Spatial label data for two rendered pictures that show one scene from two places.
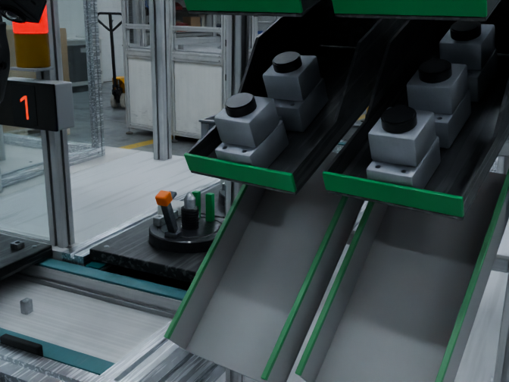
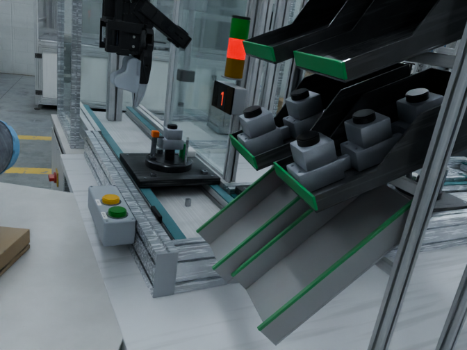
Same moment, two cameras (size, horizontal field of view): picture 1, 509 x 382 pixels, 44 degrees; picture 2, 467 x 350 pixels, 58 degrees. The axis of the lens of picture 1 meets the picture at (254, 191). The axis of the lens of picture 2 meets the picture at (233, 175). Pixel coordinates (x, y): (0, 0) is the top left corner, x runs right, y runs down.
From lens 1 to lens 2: 0.37 m
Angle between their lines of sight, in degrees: 33
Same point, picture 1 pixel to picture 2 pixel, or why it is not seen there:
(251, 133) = (248, 129)
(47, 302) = (200, 205)
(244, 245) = (265, 201)
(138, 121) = not seen: hidden behind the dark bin
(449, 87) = (361, 128)
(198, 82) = not seen: hidden behind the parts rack
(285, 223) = (289, 196)
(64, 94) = (240, 95)
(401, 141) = (299, 151)
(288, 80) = (293, 105)
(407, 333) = (303, 283)
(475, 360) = not seen: outside the picture
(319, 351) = (254, 270)
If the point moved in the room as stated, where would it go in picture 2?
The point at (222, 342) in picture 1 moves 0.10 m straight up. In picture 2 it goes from (224, 247) to (231, 197)
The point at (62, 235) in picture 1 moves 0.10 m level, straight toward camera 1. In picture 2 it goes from (227, 174) to (215, 184)
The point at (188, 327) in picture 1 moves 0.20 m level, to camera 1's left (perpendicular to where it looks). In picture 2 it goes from (213, 232) to (143, 198)
